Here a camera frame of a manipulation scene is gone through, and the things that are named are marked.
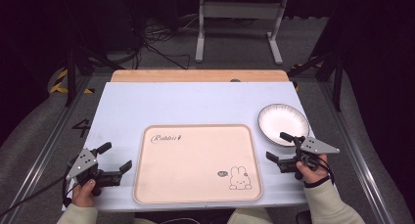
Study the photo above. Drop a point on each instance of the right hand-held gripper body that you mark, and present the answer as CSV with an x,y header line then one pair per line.
x,y
318,147

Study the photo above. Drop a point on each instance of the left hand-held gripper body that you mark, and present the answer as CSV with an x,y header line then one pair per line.
x,y
81,163

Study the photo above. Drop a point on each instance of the white round plate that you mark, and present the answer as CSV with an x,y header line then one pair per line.
x,y
280,119

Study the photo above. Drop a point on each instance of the person's right hand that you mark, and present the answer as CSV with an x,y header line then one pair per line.
x,y
313,173

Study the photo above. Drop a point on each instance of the person's left hand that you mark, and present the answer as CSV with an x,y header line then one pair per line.
x,y
83,193

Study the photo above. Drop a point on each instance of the person's left leg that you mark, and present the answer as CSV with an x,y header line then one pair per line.
x,y
143,221

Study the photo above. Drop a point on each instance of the person's leg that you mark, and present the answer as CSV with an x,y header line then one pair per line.
x,y
143,221
248,216

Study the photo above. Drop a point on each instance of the person's right leg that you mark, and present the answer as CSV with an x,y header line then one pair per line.
x,y
248,216

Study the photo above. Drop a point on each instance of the black tripod stand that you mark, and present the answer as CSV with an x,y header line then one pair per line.
x,y
70,77
337,83

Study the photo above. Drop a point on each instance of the black object near leg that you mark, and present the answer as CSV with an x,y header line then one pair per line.
x,y
303,217

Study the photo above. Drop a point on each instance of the pink tray with rabbit print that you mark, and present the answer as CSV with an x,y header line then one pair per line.
x,y
195,165

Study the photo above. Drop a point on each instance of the pale blue table mat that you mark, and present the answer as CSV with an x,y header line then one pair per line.
x,y
163,103

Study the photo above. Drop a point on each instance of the yellow black floor tape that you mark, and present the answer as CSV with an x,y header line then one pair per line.
x,y
58,82

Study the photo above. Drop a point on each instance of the dark equipment with red light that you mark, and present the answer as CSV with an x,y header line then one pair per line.
x,y
130,18

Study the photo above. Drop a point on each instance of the white metal stand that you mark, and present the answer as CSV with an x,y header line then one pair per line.
x,y
241,10

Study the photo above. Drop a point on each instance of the aluminium frame rail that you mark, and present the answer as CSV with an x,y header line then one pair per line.
x,y
359,158
42,155

